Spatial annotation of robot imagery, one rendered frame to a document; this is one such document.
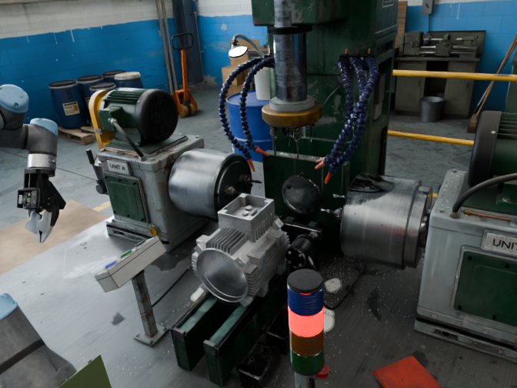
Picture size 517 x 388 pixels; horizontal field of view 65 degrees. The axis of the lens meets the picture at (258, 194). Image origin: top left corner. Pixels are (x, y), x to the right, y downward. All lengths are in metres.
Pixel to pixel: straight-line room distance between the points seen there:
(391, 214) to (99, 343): 0.86
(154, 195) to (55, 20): 5.71
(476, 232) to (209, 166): 0.79
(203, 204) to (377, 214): 0.56
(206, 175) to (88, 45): 6.05
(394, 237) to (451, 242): 0.13
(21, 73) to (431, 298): 6.23
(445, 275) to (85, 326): 1.00
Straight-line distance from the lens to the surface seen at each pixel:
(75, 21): 7.15
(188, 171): 1.35
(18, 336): 0.96
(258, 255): 0.98
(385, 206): 1.08
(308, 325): 0.70
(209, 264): 1.10
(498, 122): 1.02
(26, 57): 6.75
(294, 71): 1.15
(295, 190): 1.37
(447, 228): 1.02
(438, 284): 1.11
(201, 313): 1.08
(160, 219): 1.49
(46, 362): 0.95
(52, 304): 1.48
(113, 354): 1.22
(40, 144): 1.35
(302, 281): 0.67
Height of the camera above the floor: 1.64
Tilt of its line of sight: 26 degrees down
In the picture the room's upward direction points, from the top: 4 degrees counter-clockwise
